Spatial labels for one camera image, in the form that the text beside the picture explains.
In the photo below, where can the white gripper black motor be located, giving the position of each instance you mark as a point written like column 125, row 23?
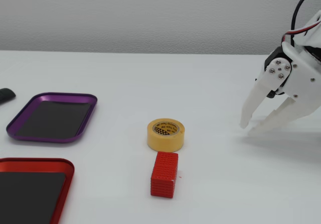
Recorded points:
column 302, row 79

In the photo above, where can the yellow masking tape roll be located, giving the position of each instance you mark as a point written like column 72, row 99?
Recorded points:
column 165, row 141

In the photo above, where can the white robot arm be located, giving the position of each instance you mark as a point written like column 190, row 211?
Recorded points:
column 313, row 34

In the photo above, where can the red ribbed block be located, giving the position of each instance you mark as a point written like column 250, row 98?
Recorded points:
column 164, row 173

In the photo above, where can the purple metal tray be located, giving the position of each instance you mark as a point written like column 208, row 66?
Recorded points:
column 54, row 118

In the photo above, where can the red metal tray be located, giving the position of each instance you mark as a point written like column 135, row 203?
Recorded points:
column 27, row 196

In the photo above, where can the black rounded plastic object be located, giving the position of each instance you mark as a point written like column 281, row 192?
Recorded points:
column 6, row 94

